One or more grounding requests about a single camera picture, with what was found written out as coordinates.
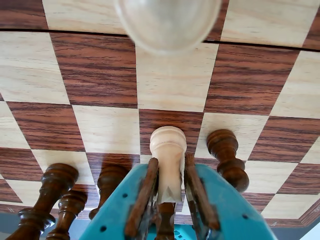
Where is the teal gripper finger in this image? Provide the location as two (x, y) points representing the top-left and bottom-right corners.
(79, 157), (160, 240)
(184, 153), (279, 240)

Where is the light wooden knight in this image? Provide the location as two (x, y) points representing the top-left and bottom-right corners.
(149, 125), (188, 204)

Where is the dark wooden bishop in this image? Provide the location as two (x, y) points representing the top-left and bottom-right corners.
(156, 201), (176, 240)
(88, 164), (130, 221)

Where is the dark wooden rook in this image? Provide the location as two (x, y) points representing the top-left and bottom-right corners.
(45, 191), (88, 240)

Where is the dark wooden pawn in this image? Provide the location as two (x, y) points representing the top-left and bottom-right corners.
(206, 128), (250, 193)

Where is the dark wooden queen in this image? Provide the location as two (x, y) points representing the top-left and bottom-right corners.
(11, 163), (80, 240)

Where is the wooden folding chessboard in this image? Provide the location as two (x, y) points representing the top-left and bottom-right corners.
(0, 0), (320, 228)

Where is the light wooden queen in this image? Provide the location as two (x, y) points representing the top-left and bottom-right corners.
(112, 0), (223, 55)

